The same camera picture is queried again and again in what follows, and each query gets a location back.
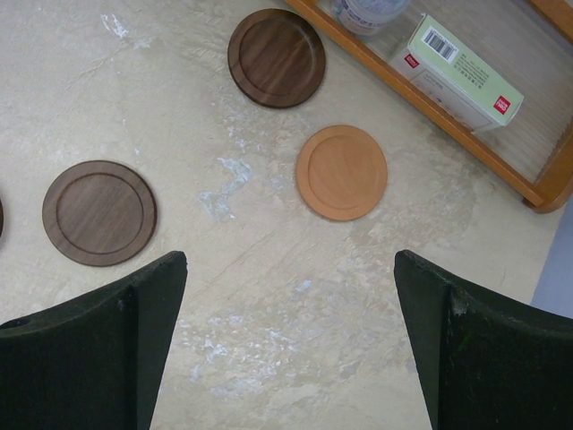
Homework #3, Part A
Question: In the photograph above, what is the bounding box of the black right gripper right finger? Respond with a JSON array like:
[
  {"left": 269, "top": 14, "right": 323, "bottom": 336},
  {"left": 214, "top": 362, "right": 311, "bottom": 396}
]
[{"left": 394, "top": 250, "right": 572, "bottom": 429}]

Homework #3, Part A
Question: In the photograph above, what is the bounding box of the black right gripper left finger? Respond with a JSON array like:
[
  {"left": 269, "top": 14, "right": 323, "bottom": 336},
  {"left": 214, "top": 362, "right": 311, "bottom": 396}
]
[{"left": 1, "top": 251, "right": 187, "bottom": 429}]

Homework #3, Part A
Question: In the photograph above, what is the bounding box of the dark walnut coaster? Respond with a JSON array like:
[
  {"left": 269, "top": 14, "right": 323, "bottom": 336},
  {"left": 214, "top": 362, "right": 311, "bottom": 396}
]
[{"left": 42, "top": 160, "right": 158, "bottom": 267}]

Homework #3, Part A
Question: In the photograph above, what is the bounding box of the large brown grooved coaster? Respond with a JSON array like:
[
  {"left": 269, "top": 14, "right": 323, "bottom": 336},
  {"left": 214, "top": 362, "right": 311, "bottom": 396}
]
[{"left": 0, "top": 200, "right": 4, "bottom": 237}]

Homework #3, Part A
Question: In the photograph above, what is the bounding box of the light orange wood coaster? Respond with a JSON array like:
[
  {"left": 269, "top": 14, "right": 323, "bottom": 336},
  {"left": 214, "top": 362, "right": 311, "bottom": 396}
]
[{"left": 295, "top": 125, "right": 388, "bottom": 221}]

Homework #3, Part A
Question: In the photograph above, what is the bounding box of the dark wood coaster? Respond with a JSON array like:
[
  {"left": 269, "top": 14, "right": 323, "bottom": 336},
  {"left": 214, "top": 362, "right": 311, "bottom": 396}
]
[{"left": 227, "top": 8, "right": 326, "bottom": 108}]

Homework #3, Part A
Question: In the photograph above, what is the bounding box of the green white box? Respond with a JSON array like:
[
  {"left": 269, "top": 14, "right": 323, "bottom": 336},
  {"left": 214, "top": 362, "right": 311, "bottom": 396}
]
[{"left": 389, "top": 14, "right": 524, "bottom": 133}]

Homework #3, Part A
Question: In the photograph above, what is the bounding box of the wooden shelf rack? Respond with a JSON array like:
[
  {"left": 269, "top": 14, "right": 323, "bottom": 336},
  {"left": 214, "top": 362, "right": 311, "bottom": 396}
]
[{"left": 281, "top": 0, "right": 573, "bottom": 214}]

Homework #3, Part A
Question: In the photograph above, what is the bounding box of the clear plastic jar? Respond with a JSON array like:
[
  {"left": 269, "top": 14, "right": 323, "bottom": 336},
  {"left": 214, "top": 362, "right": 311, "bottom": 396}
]
[{"left": 330, "top": 0, "right": 410, "bottom": 37}]

